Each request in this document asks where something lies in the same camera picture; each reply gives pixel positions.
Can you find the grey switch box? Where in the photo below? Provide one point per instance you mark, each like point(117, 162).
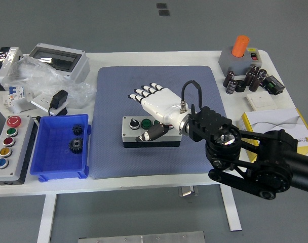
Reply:
point(227, 62)

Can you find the short black capacitor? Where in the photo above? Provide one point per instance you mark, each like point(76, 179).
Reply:
point(240, 86)

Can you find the white box with black panel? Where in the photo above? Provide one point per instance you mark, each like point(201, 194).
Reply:
point(10, 58)

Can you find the blue plastic bin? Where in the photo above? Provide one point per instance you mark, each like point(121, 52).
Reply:
point(55, 162)

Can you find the white table leg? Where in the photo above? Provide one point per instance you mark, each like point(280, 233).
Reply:
point(46, 217)
point(232, 212)

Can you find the black module with green terminal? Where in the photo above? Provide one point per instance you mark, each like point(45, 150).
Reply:
point(273, 84)

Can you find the black cylindrical capacitor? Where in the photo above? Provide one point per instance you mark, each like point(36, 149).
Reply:
point(249, 77)
point(255, 83)
point(254, 69)
point(229, 78)
point(262, 74)

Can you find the grey enclosure with clear lid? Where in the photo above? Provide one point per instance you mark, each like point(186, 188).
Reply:
point(78, 71)

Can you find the dark floor plate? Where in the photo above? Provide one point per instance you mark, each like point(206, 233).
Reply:
point(163, 13)
point(161, 6)

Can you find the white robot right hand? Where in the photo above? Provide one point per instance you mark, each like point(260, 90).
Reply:
point(161, 103)

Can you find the orange cylinder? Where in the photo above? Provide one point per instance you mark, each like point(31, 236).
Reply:
point(240, 45)

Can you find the black capacitor with grey stripe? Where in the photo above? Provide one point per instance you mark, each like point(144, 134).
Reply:
point(231, 87)

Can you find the grey metal plate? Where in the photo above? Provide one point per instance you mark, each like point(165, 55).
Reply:
point(144, 238)

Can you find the metal bracket under table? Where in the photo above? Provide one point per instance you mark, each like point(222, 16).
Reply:
point(188, 191)

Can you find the black power adapter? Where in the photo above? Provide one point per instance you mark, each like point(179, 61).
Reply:
point(59, 98)

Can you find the grey five-button control box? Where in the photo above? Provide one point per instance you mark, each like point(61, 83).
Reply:
point(19, 152)

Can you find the grey four-button control box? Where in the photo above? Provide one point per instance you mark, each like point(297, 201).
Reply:
point(128, 134)

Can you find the white wall switch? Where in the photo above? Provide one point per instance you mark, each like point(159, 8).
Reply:
point(261, 100)

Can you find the white wall socket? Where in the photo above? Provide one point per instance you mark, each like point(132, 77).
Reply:
point(41, 101)

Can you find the blue-grey table mat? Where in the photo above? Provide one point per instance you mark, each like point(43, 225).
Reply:
point(118, 88)

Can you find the white and yellow cardboard box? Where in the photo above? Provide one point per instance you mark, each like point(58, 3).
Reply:
point(270, 120)

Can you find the white circuit breaker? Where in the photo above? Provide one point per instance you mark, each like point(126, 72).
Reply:
point(14, 95)

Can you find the large black gear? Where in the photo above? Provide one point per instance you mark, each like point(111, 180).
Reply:
point(76, 145)

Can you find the white metal bracket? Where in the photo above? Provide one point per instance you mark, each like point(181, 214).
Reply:
point(23, 106)

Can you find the small black gear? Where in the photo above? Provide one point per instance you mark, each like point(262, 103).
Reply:
point(77, 129)

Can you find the clear plastic bag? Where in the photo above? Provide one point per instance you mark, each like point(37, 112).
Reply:
point(42, 76)

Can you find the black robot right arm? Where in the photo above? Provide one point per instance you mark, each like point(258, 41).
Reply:
point(270, 146)

